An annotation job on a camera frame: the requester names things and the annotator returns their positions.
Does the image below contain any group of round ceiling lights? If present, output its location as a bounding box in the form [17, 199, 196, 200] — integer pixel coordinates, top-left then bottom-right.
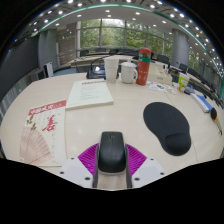
[13, 0, 224, 71]

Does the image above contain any white cardboard box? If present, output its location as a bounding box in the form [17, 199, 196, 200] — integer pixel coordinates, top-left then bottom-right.
[148, 64, 173, 85]

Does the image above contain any white standing panel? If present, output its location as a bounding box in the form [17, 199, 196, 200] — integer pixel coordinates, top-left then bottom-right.
[44, 61, 55, 78]

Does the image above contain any stack of white paper cups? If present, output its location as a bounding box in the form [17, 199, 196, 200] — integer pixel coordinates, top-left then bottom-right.
[103, 58, 120, 84]

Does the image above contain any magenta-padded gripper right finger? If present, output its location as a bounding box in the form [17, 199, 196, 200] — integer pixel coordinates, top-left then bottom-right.
[124, 143, 166, 189]

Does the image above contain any black gooseneck conference microphone unit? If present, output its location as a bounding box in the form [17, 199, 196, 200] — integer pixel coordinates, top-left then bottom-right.
[86, 56, 108, 80]
[183, 85, 196, 96]

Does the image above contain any group of dark office chairs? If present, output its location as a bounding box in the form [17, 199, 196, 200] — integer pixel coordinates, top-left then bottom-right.
[79, 48, 216, 88]

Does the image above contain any white lidded ceramic mug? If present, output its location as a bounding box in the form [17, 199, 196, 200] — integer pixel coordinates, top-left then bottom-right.
[119, 61, 139, 84]

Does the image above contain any red bottle with green band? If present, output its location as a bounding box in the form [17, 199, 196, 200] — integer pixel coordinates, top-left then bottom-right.
[135, 47, 152, 86]

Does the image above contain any red and white fan-print poster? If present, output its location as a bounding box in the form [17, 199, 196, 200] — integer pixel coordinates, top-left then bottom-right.
[18, 99, 68, 167]

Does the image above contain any long curved conference table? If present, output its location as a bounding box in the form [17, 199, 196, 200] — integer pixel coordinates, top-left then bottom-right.
[70, 53, 214, 88]

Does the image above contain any black computer mouse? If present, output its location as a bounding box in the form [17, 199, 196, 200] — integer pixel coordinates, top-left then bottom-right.
[97, 131, 127, 176]

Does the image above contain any green-printed paper cup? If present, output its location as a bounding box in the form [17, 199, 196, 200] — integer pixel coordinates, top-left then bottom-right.
[177, 73, 191, 93]

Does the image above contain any blue and white book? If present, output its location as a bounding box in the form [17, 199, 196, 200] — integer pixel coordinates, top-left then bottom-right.
[189, 92, 214, 114]

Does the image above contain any colourful sticker sheet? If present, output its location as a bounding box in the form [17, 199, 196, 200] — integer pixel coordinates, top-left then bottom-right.
[146, 80, 178, 95]

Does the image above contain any white printed paper document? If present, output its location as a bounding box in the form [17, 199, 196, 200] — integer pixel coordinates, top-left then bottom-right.
[65, 78, 115, 111]

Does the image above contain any black mouse pad with wrist rest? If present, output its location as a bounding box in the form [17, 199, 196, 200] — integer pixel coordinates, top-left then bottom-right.
[142, 101, 192, 157]

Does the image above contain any black and yellow handheld microphone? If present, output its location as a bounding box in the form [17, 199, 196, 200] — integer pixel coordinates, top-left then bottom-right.
[210, 107, 223, 136]

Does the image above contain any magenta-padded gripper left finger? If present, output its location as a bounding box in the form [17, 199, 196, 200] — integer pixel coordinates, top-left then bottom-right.
[58, 143, 100, 189]

